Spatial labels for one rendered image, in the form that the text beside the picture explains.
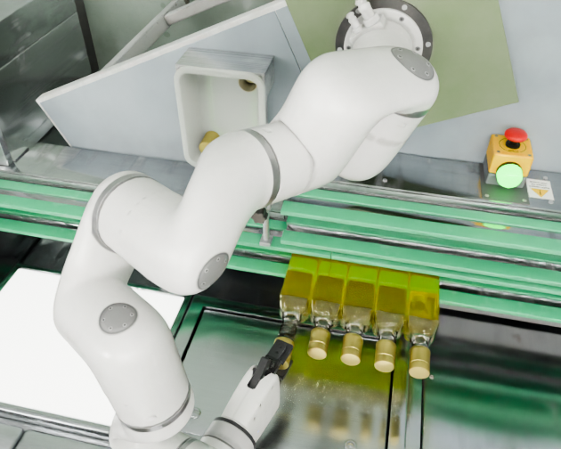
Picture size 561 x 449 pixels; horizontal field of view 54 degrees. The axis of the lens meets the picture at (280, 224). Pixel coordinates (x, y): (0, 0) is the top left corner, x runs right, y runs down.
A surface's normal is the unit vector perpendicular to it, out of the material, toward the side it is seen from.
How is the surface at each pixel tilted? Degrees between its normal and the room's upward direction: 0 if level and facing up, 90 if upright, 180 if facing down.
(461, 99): 2
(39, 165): 90
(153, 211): 84
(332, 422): 90
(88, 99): 0
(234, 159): 88
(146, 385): 41
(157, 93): 0
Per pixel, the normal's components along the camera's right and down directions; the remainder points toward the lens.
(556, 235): 0.00, -0.75
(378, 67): 0.40, -0.58
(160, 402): 0.58, 0.47
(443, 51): -0.23, 0.66
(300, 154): 0.65, -0.11
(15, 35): 0.98, 0.15
